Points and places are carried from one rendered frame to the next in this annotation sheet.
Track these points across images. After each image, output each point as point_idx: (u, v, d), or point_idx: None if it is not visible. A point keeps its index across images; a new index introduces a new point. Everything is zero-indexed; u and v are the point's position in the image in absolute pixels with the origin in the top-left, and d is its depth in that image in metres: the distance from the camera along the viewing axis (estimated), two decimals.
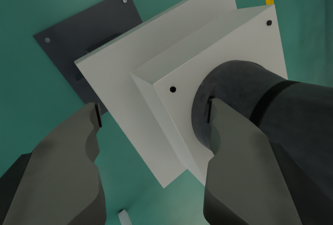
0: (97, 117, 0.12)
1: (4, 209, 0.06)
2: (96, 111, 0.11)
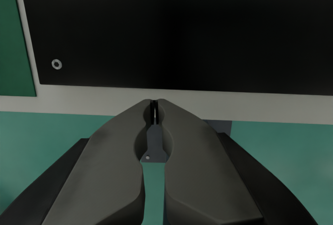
0: (150, 114, 0.12)
1: (59, 187, 0.07)
2: (150, 109, 0.12)
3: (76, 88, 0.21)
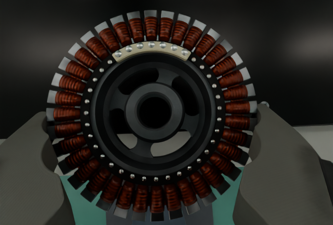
0: None
1: None
2: None
3: None
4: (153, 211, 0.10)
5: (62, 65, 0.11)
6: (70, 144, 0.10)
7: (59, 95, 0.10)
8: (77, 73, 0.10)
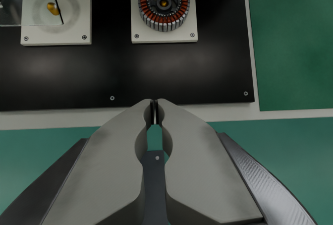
0: (150, 114, 0.12)
1: (59, 187, 0.07)
2: (150, 109, 0.12)
3: None
4: (164, 21, 0.42)
5: None
6: (144, 6, 0.42)
7: None
8: None
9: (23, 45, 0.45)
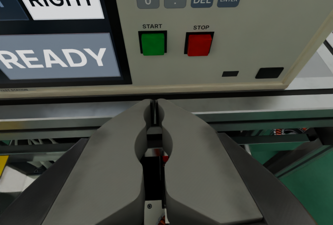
0: (150, 114, 0.12)
1: (59, 187, 0.07)
2: (150, 109, 0.12)
3: None
4: None
5: (156, 224, 0.40)
6: None
7: None
8: None
9: None
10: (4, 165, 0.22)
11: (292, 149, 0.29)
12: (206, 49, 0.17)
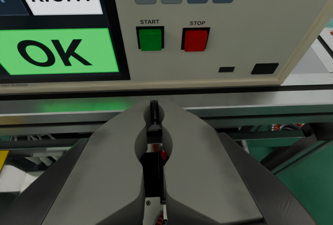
0: (150, 114, 0.12)
1: (59, 187, 0.07)
2: (150, 109, 0.12)
3: None
4: None
5: (154, 220, 0.41)
6: None
7: None
8: (159, 223, 0.40)
9: None
10: (4, 159, 0.23)
11: (288, 145, 0.29)
12: (202, 44, 0.17)
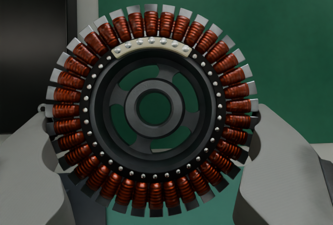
0: None
1: None
2: (49, 120, 0.11)
3: None
4: (151, 207, 0.10)
5: (60, 61, 0.10)
6: (70, 141, 0.10)
7: (57, 92, 0.10)
8: (76, 69, 0.10)
9: None
10: None
11: None
12: None
